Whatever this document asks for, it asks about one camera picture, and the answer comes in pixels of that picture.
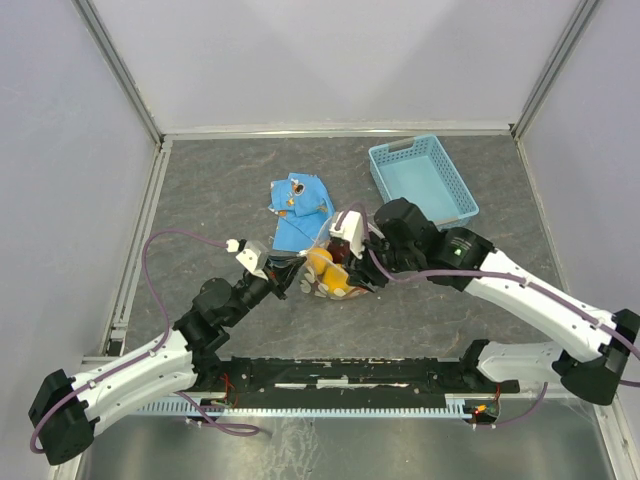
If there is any clear dotted zip bag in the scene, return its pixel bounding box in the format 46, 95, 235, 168
299, 213, 368, 301

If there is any dark red apple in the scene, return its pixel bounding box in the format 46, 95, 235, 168
326, 238, 350, 265

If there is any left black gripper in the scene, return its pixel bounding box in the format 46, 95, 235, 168
224, 253, 306, 327

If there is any light blue plastic basket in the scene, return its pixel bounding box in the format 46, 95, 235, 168
369, 134, 479, 228

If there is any light blue cable duct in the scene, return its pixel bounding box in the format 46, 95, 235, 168
134, 393, 491, 420

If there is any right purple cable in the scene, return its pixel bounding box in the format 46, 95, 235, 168
334, 202, 640, 429

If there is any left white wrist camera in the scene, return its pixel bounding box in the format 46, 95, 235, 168
226, 239, 269, 280

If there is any small yellow lemon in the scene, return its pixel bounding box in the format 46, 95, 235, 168
307, 248, 333, 274

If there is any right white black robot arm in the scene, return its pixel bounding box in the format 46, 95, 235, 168
330, 198, 639, 406

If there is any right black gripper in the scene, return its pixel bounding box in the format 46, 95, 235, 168
341, 228, 420, 295

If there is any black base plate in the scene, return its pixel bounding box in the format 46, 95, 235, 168
186, 357, 520, 410

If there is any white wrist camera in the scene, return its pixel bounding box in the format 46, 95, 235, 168
329, 211, 367, 259
226, 239, 269, 280

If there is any purple cable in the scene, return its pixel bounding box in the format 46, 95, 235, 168
334, 202, 640, 429
29, 229, 236, 455

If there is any blue patterned cloth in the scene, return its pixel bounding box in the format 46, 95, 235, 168
269, 173, 335, 252

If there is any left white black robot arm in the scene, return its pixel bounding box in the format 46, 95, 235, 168
28, 256, 305, 466

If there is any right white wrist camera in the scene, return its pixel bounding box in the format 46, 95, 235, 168
329, 211, 367, 259

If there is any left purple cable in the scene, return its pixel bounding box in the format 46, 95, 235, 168
29, 229, 236, 455

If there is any yellow round fruit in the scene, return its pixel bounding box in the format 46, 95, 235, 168
322, 265, 350, 297

